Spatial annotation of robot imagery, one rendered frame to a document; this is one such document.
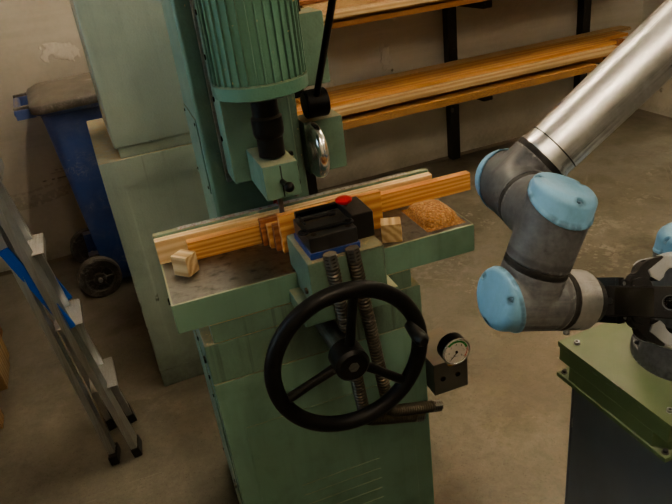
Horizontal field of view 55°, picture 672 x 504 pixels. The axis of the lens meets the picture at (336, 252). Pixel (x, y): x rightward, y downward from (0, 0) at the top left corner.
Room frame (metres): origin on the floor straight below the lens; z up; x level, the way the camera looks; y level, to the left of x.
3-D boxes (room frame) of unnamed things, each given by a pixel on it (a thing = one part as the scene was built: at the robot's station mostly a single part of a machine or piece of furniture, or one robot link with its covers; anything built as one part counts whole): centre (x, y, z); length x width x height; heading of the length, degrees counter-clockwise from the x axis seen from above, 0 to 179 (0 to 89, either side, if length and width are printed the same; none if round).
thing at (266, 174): (1.23, 0.10, 1.03); 0.14 x 0.07 x 0.09; 16
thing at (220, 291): (1.12, 0.03, 0.87); 0.61 x 0.30 x 0.06; 106
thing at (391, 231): (1.13, -0.11, 0.92); 0.04 x 0.03 x 0.04; 85
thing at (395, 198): (1.24, -0.01, 0.92); 0.62 x 0.02 x 0.04; 106
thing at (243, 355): (1.33, 0.13, 0.76); 0.57 x 0.45 x 0.09; 16
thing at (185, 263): (1.10, 0.29, 0.92); 0.04 x 0.03 x 0.04; 59
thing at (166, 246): (1.24, 0.06, 0.93); 0.60 x 0.02 x 0.05; 106
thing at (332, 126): (1.43, 0.00, 1.02); 0.09 x 0.07 x 0.12; 106
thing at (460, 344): (1.08, -0.21, 0.65); 0.06 x 0.04 x 0.08; 106
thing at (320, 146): (1.37, 0.01, 1.02); 0.12 x 0.03 x 0.12; 16
